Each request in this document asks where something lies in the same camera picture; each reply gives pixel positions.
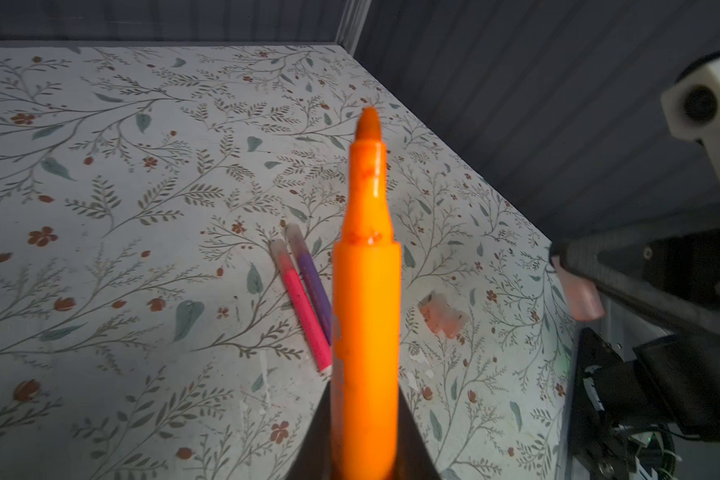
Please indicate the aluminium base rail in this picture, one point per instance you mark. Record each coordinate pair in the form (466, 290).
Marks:
(614, 424)

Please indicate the bright orange marker pen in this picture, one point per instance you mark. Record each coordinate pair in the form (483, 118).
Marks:
(366, 305)

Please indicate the purple marker pen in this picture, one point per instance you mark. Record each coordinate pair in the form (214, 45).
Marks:
(311, 278)

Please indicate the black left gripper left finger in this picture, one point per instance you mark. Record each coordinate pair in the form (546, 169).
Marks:
(313, 459)

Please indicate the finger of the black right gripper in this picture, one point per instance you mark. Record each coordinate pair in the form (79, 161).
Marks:
(665, 269)

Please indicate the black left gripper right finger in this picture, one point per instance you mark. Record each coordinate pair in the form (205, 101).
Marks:
(413, 461)

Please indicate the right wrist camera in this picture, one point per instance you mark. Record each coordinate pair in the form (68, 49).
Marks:
(691, 106)

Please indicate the pink red marker pen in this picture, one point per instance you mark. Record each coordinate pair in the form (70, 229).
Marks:
(308, 320)

